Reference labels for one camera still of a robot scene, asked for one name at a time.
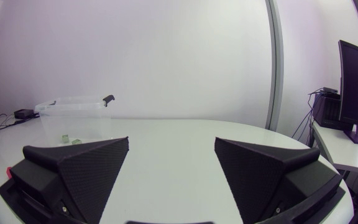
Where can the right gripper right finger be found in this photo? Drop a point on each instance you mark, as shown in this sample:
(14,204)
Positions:
(256,177)

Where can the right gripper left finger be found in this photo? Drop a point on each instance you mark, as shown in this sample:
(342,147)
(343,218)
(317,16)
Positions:
(82,174)

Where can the clear plastic container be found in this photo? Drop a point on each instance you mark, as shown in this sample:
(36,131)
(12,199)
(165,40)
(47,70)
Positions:
(73,119)

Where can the green toy brick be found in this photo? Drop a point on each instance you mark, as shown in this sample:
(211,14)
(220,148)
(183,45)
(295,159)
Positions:
(65,138)
(76,142)

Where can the red toy brick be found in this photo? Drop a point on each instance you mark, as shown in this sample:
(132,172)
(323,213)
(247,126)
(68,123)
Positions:
(9,172)

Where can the black power brick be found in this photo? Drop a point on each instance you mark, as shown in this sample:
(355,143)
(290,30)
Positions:
(23,114)

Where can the white side desk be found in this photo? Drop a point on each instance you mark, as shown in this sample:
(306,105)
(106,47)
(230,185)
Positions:
(343,149)

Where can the black computer box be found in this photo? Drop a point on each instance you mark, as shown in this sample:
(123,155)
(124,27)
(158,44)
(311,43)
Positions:
(326,110)

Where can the large dark monitor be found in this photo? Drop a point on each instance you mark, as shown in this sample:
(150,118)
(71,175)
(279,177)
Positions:
(357,93)

